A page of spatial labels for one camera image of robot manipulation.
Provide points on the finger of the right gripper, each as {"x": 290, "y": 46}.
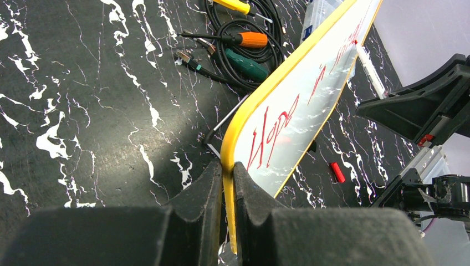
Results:
{"x": 428, "y": 111}

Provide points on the yellow framed whiteboard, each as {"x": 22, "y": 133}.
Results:
{"x": 272, "y": 130}

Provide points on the aluminium table frame rail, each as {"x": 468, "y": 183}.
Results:
{"x": 426, "y": 190}

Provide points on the red whiteboard marker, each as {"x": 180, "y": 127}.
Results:
{"x": 370, "y": 71}

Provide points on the green handled screwdriver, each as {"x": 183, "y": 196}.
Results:
{"x": 248, "y": 67}

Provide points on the clear plastic screw box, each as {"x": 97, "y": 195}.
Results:
{"x": 316, "y": 12}

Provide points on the yellow handled screwdriver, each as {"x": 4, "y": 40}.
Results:
{"x": 241, "y": 7}

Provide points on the red marker cap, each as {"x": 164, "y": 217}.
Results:
{"x": 337, "y": 172}

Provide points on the orange handled screwdriver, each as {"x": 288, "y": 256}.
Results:
{"x": 244, "y": 39}

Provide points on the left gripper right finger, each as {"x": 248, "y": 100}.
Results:
{"x": 269, "y": 233}

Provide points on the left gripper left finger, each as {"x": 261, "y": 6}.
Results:
{"x": 184, "y": 231}

